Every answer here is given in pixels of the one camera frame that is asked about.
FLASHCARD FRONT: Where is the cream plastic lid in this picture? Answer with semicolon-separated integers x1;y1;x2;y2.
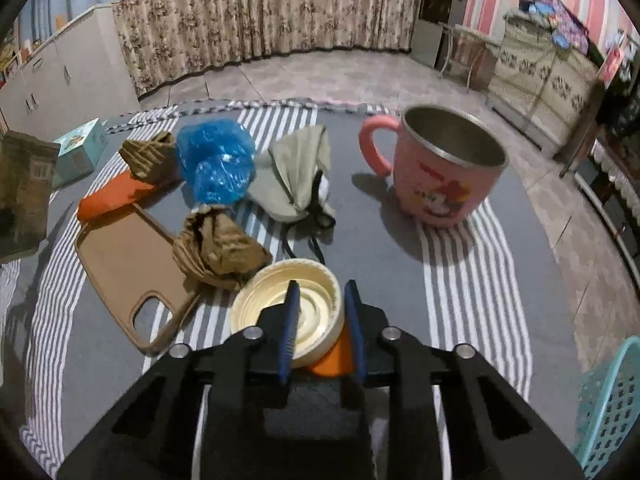
230;258;345;368

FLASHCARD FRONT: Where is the orange item under lid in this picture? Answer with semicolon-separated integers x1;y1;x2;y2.
306;322;355;378

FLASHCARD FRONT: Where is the brown crumpled paper wad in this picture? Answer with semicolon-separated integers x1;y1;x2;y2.
172;205;272;292

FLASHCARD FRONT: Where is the light blue plastic basket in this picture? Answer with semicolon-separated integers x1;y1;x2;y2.
573;336;639;479

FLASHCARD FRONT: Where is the grey striped tablecloth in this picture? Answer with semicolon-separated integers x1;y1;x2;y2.
0;98;576;480

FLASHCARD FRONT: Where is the orange carrot toy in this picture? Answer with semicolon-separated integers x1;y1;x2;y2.
76;170;164;224

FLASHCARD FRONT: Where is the pink metal mug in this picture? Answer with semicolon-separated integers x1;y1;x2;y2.
358;104;509;228

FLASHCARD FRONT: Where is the blue crumpled plastic bag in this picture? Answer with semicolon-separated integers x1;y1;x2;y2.
176;118;255;206

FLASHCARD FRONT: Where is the teal tissue box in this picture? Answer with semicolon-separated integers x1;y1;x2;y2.
52;118;106;190

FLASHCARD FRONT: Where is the low tv cabinet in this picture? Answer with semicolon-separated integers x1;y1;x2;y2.
560;127;639;289

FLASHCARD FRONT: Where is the brown patterned box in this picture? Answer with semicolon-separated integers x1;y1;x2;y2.
0;130;60;263

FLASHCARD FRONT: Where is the beige patterned fabric wardrobe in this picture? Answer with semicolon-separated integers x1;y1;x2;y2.
487;10;598;157

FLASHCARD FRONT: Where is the small wooden side table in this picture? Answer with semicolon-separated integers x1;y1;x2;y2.
439;24;501;92

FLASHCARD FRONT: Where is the white cabinet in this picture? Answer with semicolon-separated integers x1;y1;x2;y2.
1;4;140;141

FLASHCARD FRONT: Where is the blue floral curtain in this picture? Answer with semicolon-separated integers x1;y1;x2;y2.
17;0;418;96

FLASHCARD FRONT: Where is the pile of colourful clothes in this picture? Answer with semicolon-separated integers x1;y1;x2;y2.
518;0;589;54

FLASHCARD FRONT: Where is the black water dispenser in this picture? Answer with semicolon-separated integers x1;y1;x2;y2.
410;0;468;68

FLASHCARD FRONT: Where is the grey drawstring pouch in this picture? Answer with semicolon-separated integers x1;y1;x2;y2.
246;125;336;263

